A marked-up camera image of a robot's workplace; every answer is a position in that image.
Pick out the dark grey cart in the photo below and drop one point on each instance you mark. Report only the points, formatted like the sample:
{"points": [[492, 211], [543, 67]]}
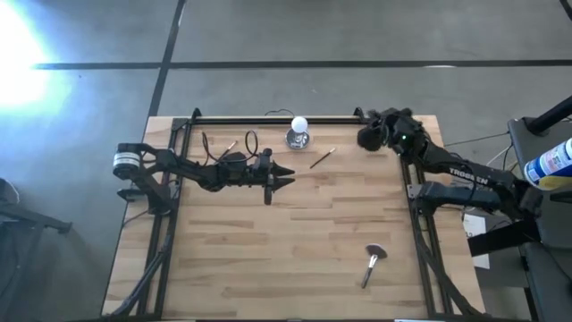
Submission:
{"points": [[554, 214]]}

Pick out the thin black makeup brush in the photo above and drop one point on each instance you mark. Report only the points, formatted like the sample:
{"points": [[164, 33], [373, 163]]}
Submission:
{"points": [[232, 145], [322, 158]]}

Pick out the dark floor stand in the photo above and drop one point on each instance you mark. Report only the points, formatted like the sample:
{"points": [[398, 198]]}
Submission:
{"points": [[27, 219]]}

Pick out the white bulb chrome lamp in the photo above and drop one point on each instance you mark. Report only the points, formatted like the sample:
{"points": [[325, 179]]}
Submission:
{"points": [[299, 124]]}

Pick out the black mesh pencil cup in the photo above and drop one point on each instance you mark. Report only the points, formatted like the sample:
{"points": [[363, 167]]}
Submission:
{"points": [[370, 138]]}

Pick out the fan makeup brush brown bristles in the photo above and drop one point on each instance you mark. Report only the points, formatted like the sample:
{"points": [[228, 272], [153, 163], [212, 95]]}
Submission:
{"points": [[376, 251]]}

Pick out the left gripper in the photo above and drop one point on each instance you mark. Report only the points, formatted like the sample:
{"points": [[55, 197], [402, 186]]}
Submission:
{"points": [[261, 174]]}

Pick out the white blue spray bottle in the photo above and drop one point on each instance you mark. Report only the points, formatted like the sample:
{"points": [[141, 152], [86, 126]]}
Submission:
{"points": [[552, 163]]}

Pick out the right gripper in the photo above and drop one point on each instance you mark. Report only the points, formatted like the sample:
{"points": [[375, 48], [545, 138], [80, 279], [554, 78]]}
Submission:
{"points": [[400, 125]]}

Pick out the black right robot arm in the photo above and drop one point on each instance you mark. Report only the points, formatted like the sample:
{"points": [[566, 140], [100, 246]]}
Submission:
{"points": [[469, 175]]}

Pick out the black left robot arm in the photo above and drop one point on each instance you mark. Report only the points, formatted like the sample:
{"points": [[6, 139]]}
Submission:
{"points": [[187, 167]]}

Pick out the white paper sheet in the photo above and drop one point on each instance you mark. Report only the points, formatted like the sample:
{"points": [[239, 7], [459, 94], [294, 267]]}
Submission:
{"points": [[476, 230]]}

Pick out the black aluminium table frame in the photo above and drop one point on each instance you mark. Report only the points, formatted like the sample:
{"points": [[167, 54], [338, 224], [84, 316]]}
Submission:
{"points": [[232, 121]]}

